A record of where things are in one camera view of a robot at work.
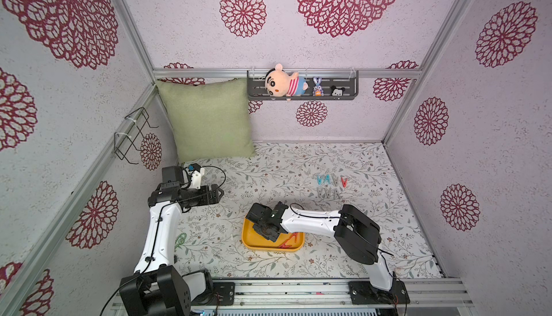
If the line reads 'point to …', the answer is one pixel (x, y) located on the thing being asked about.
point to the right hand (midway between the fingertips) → (254, 229)
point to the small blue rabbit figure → (318, 90)
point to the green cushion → (210, 121)
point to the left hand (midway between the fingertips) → (212, 195)
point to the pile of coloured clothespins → (284, 245)
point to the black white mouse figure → (336, 91)
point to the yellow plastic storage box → (252, 241)
